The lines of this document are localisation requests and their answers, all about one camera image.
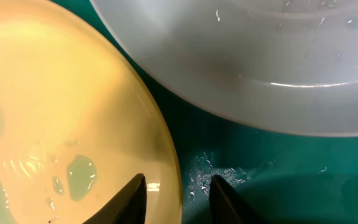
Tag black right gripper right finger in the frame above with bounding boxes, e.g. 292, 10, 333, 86
209, 175, 266, 224

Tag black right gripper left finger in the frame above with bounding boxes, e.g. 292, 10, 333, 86
84, 173, 147, 224

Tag yellow plate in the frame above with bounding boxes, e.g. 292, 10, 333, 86
0, 1, 183, 223

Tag blue plastic tray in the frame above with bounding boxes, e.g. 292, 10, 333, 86
60, 1, 358, 223

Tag light blue plate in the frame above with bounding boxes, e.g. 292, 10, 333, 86
92, 0, 358, 137

